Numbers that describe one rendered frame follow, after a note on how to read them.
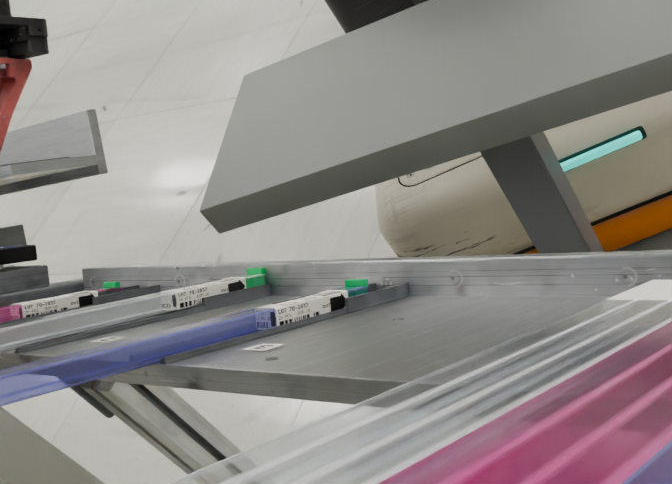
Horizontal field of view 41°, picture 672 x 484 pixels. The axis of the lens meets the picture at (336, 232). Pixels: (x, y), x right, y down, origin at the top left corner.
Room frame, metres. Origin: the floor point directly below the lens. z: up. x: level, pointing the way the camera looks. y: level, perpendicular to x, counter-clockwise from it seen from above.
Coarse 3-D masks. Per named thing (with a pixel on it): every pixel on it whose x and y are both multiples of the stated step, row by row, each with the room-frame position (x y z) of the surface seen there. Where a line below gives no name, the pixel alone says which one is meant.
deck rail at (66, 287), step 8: (72, 280) 0.65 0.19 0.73; (80, 280) 0.65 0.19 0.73; (40, 288) 0.63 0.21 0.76; (48, 288) 0.63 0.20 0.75; (56, 288) 0.63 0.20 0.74; (64, 288) 0.63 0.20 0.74; (72, 288) 0.64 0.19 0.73; (80, 288) 0.64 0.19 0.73; (0, 296) 0.61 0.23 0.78; (8, 296) 0.61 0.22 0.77; (16, 296) 0.61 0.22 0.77; (24, 296) 0.62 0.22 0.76; (32, 296) 0.62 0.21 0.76; (40, 296) 0.62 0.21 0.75; (48, 296) 0.63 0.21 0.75; (0, 304) 0.61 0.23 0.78; (8, 304) 0.61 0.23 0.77
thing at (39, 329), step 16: (112, 304) 0.44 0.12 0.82; (128, 304) 0.44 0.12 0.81; (144, 304) 0.44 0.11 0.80; (160, 304) 0.45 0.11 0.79; (176, 304) 0.45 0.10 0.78; (32, 320) 0.42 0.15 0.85; (48, 320) 0.42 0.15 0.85; (64, 320) 0.42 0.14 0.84; (80, 320) 0.42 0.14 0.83; (96, 320) 0.43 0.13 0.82; (112, 320) 0.43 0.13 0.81; (128, 320) 0.43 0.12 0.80; (0, 336) 0.40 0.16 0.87; (16, 336) 0.40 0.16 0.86; (32, 336) 0.41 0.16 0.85; (48, 336) 0.41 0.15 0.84
